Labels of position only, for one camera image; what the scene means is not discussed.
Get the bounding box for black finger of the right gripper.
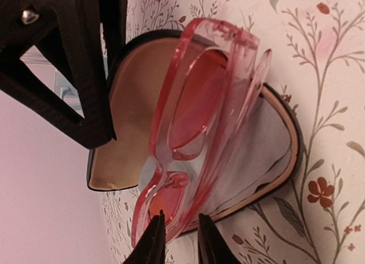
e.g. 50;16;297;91
1;0;127;149

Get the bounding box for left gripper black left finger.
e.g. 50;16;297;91
123;210;166;264

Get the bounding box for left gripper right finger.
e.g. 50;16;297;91
197;213;238;264

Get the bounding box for black glasses case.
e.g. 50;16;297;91
86;29;303;236

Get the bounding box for blue cleaning cloth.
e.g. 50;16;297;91
133;98;301;220

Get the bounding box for pink sunglasses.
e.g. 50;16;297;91
131;18;271;246

